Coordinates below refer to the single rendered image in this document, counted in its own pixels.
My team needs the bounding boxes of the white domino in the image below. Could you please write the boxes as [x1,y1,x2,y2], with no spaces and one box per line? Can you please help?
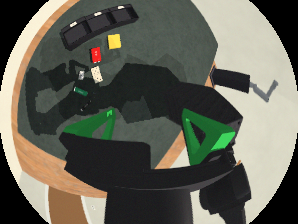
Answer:
[91,66,102,83]

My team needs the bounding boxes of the red 9v battery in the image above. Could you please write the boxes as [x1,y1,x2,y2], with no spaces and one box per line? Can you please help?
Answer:
[91,47,101,63]

